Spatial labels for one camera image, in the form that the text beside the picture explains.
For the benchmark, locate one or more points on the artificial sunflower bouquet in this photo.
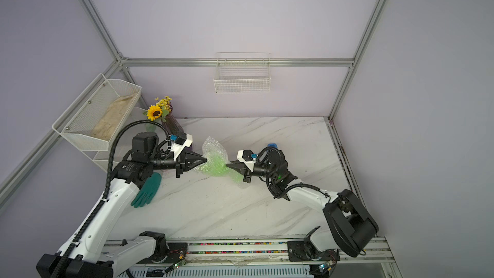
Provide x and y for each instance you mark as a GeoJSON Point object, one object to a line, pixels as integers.
{"type": "Point", "coordinates": [159, 111]}

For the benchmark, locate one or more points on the aluminium rail front frame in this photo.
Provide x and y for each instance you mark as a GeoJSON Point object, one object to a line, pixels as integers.
{"type": "Point", "coordinates": [256, 258]}

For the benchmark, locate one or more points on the green silicone spatula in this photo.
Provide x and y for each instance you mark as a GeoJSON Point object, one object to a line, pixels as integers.
{"type": "Point", "coordinates": [148, 191]}

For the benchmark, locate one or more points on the clear bubble wrap sheet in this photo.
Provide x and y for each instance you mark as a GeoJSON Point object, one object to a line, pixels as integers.
{"type": "Point", "coordinates": [210, 146]}

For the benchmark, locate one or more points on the green plastic wine glass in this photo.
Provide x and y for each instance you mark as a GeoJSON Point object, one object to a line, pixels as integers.
{"type": "Point", "coordinates": [215, 166]}

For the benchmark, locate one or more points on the beige cloth in shelf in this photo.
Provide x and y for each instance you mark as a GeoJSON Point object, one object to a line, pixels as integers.
{"type": "Point", "coordinates": [107, 125]}

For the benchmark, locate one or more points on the white wire wall basket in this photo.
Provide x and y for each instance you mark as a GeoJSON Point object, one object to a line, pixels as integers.
{"type": "Point", "coordinates": [238, 72]}

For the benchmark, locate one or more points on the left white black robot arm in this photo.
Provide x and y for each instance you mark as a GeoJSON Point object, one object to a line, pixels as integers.
{"type": "Point", "coordinates": [82, 255]}

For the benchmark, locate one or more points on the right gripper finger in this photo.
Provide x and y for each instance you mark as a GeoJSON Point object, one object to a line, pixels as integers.
{"type": "Point", "coordinates": [234, 174]}
{"type": "Point", "coordinates": [236, 165]}

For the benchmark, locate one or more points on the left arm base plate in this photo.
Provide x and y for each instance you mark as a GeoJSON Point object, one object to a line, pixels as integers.
{"type": "Point", "coordinates": [176, 252]}

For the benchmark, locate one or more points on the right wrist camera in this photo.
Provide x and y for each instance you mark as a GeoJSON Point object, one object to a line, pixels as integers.
{"type": "Point", "coordinates": [248, 158]}

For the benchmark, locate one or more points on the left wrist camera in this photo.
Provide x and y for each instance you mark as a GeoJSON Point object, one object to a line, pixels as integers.
{"type": "Point", "coordinates": [180, 143]}

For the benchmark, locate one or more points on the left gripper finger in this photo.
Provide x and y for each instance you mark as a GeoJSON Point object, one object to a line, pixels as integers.
{"type": "Point", "coordinates": [192, 164]}
{"type": "Point", "coordinates": [192, 156]}

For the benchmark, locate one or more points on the dark glass flower vase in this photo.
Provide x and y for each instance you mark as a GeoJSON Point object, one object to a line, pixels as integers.
{"type": "Point", "coordinates": [173, 126]}

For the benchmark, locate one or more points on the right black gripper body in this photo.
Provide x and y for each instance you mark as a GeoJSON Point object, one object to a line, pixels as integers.
{"type": "Point", "coordinates": [264, 172]}

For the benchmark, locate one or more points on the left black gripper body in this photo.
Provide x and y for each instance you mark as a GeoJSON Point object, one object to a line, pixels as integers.
{"type": "Point", "coordinates": [166, 161]}

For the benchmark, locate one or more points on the white mesh two-tier shelf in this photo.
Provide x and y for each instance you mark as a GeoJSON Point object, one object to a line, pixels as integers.
{"type": "Point", "coordinates": [91, 123]}

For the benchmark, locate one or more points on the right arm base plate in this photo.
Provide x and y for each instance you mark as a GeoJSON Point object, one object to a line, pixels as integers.
{"type": "Point", "coordinates": [299, 251]}

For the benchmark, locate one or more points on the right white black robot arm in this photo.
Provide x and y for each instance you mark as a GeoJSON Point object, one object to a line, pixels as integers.
{"type": "Point", "coordinates": [350, 225]}

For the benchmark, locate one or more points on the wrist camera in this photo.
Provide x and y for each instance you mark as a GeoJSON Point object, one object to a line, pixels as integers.
{"type": "Point", "coordinates": [180, 143]}
{"type": "Point", "coordinates": [248, 158]}

